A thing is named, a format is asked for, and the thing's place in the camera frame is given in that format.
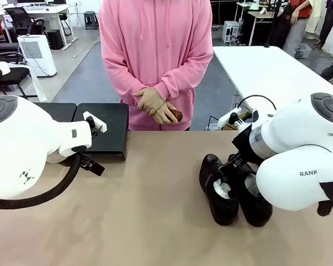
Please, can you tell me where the person in orange top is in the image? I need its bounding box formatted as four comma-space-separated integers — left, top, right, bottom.
282, 0, 314, 58

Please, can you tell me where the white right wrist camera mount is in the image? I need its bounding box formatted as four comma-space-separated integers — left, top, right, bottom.
216, 107, 252, 130

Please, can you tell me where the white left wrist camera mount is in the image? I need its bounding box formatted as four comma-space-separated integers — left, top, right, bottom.
82, 110, 108, 133

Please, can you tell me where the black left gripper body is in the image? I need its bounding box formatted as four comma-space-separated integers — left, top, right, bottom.
79, 152, 105, 177

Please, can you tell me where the white air purifier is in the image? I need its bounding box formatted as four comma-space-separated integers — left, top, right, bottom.
17, 34, 58, 78

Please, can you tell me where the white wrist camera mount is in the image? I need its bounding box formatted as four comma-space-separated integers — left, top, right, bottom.
216, 107, 252, 130
82, 110, 108, 133

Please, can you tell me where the thin black camera cable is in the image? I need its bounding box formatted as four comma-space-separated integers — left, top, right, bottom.
235, 95, 278, 112

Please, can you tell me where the black leather shoe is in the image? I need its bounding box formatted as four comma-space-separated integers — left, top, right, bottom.
199, 154, 239, 226
228, 154, 273, 227

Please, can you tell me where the person in cream jacket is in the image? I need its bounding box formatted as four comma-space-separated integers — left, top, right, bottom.
305, 0, 327, 40

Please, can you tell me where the brown shoe brush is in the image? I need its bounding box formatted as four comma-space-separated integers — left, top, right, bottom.
170, 109, 184, 123

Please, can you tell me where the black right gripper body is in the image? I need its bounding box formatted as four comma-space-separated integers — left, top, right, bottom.
232, 126, 264, 166

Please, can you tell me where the grey plastic stool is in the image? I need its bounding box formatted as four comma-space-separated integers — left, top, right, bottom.
84, 11, 99, 30

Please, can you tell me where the grey plastic bin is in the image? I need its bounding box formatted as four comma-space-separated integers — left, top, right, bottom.
294, 43, 313, 59

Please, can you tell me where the white computer case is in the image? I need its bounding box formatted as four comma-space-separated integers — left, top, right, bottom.
223, 21, 241, 44

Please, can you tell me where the white hanging cloth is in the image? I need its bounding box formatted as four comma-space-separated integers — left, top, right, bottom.
24, 64, 48, 103

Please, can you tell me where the black office chair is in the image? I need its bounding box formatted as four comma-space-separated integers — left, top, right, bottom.
0, 66, 39, 100
4, 7, 47, 37
0, 41, 26, 65

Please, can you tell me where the person's right forearm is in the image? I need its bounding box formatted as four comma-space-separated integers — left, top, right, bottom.
101, 52, 156, 94

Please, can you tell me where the white office desk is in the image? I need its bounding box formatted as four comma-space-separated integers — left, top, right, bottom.
0, 4, 79, 51

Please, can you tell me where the black sleeved left arm cable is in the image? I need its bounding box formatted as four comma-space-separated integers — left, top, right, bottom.
0, 154, 82, 210

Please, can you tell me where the black sleeved right arm cable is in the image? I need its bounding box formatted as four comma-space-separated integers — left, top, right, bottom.
317, 181, 333, 217

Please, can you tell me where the black computer tower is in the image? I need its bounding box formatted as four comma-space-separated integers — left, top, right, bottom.
47, 29, 64, 50

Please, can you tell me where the background work desk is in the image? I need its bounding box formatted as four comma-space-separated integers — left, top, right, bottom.
235, 1, 285, 47

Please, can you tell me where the large white table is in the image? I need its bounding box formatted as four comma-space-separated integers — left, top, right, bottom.
213, 45, 333, 111

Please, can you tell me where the white crumpled stuffing paper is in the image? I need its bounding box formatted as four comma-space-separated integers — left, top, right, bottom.
244, 173, 263, 197
213, 178, 231, 200

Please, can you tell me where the person in pink hoodie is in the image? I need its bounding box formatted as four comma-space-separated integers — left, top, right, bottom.
99, 0, 214, 131

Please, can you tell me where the black sleeved arm cable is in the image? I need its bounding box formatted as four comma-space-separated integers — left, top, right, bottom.
0, 154, 82, 210
317, 181, 333, 217

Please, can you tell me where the person's left forearm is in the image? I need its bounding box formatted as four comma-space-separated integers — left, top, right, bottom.
160, 47, 214, 99

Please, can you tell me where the person's left hand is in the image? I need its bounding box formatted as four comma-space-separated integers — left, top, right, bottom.
133, 87, 166, 115

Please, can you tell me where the person's right hand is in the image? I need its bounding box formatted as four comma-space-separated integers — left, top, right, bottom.
152, 102, 180, 125

